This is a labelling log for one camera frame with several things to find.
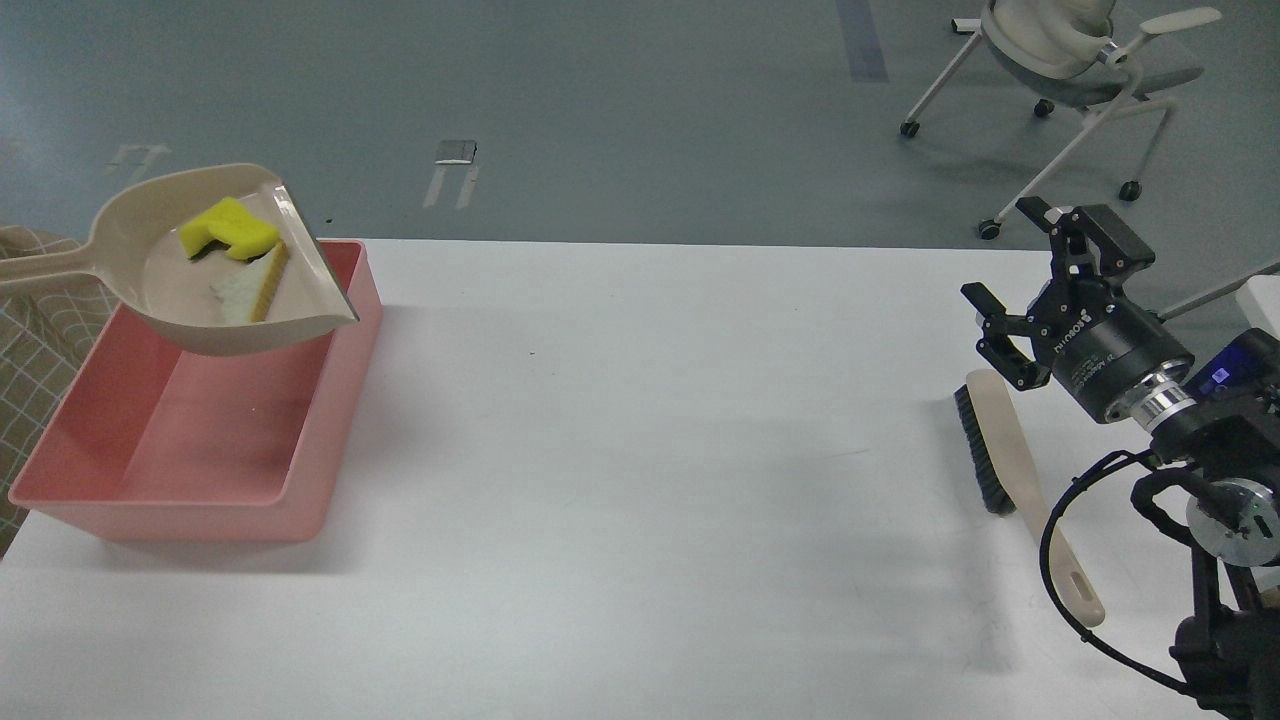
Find pink plastic bin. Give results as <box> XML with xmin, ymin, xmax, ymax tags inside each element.
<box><xmin>8</xmin><ymin>240</ymin><xmax>383</xmax><ymax>542</ymax></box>

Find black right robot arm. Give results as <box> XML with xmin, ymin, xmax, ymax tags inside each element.
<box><xmin>961</xmin><ymin>196</ymin><xmax>1277</xmax><ymax>719</ymax></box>

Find beige checkered cloth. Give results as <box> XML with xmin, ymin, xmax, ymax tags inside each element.
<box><xmin>1</xmin><ymin>281</ymin><xmax>118</xmax><ymax>552</ymax></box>

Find bread slice piece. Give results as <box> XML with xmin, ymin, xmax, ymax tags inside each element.
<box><xmin>210</xmin><ymin>242</ymin><xmax>291</xmax><ymax>325</ymax></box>

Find beige plastic dustpan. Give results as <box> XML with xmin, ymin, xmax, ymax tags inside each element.
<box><xmin>1</xmin><ymin>163</ymin><xmax>358</xmax><ymax>356</ymax></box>

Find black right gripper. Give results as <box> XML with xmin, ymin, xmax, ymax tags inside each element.
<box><xmin>960</xmin><ymin>196</ymin><xmax>1194</xmax><ymax>424</ymax></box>

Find yellow sponge piece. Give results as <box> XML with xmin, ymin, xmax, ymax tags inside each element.
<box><xmin>178</xmin><ymin>197</ymin><xmax>282</xmax><ymax>261</ymax></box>

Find white office chair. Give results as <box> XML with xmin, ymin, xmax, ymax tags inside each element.
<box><xmin>899</xmin><ymin>1</ymin><xmax>1222</xmax><ymax>202</ymax></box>

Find beige hand brush black bristles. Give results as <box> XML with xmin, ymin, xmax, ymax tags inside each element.
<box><xmin>954</xmin><ymin>369</ymin><xmax>1106</xmax><ymax>629</ymax></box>

